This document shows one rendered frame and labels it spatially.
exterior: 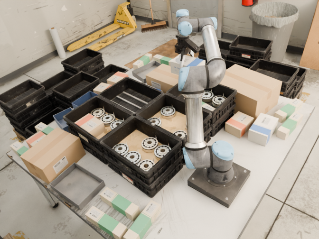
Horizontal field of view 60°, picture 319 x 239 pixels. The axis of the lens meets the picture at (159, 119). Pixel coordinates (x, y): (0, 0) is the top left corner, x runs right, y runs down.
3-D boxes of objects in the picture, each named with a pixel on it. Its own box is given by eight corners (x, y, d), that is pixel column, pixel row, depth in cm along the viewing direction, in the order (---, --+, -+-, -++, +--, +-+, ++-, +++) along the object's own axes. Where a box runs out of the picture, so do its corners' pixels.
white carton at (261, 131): (265, 146, 178) (267, 136, 172) (247, 139, 184) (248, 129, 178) (276, 128, 189) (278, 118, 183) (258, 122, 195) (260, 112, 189)
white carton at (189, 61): (205, 72, 188) (205, 60, 182) (195, 80, 181) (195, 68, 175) (181, 65, 198) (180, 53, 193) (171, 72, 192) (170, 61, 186)
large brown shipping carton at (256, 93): (277, 104, 208) (282, 81, 195) (253, 124, 195) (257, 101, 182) (233, 85, 233) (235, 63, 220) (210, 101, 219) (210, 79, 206)
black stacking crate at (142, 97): (165, 105, 203) (164, 93, 195) (137, 128, 187) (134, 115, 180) (129, 88, 225) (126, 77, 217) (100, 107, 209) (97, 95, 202)
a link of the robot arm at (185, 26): (198, 22, 153) (195, 14, 162) (178, 23, 153) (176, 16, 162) (198, 35, 158) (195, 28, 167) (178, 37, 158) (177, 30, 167)
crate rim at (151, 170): (183, 143, 159) (182, 141, 157) (147, 178, 143) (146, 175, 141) (135, 117, 181) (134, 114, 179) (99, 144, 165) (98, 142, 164)
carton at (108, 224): (128, 232, 143) (126, 226, 139) (121, 242, 140) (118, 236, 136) (95, 211, 155) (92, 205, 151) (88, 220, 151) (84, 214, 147)
